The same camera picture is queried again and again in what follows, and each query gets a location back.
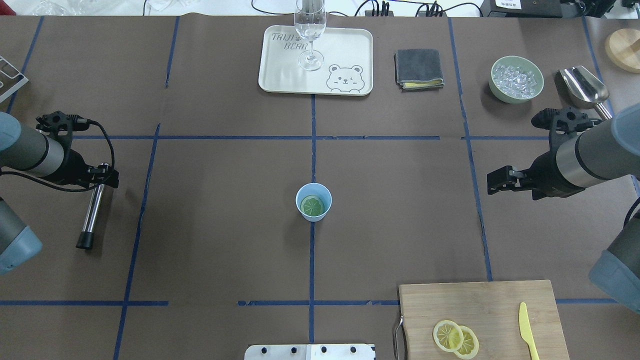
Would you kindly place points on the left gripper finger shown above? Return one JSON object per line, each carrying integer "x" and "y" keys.
{"x": 101, "y": 170}
{"x": 108, "y": 179}

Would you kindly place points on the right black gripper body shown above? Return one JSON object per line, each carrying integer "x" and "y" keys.
{"x": 546, "y": 172}

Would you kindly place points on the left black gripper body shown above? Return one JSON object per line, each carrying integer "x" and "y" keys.
{"x": 74, "y": 167}

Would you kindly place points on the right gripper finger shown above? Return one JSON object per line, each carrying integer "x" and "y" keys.
{"x": 494, "y": 188}
{"x": 508, "y": 176}

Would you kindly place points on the steel muddler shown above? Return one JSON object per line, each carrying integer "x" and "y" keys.
{"x": 87, "y": 234}

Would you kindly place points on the lemon slice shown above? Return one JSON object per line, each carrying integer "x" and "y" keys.
{"x": 448, "y": 336}
{"x": 312, "y": 206}

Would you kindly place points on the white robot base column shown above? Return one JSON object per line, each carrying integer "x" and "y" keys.
{"x": 331, "y": 351}

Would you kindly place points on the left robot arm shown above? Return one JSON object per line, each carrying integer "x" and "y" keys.
{"x": 44, "y": 155}

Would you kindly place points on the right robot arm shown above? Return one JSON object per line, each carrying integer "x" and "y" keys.
{"x": 585, "y": 152}

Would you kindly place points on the wooden cup tree stand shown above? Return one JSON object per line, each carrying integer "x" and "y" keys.
{"x": 623, "y": 49}

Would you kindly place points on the blue plastic cup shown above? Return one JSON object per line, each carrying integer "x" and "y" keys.
{"x": 319, "y": 190}

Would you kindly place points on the metal ice scoop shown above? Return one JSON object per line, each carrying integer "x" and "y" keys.
{"x": 586, "y": 90}

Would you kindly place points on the green bowl of ice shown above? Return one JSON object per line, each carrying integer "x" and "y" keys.
{"x": 515, "y": 80}

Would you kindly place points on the wooden cutting board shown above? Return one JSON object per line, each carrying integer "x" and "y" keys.
{"x": 490, "y": 310}

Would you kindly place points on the grey folded cloth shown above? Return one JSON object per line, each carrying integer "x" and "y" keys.
{"x": 418, "y": 68}

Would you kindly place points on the yellow plastic knife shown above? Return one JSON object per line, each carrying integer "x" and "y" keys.
{"x": 525, "y": 330}

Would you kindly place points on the cream bear tray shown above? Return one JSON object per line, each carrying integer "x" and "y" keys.
{"x": 344, "y": 56}

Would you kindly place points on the power strip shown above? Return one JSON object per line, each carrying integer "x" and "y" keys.
{"x": 382, "y": 8}

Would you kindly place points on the wine glass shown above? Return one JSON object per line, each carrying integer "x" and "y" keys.
{"x": 310, "y": 20}

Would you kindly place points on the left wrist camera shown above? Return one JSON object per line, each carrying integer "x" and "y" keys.
{"x": 62, "y": 126}

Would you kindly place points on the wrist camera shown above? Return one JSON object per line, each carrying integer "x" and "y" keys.
{"x": 62, "y": 126}
{"x": 563, "y": 124}

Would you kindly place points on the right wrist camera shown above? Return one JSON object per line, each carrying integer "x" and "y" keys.
{"x": 563, "y": 124}

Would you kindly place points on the white wire cup rack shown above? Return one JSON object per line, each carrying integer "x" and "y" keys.
{"x": 11, "y": 79}

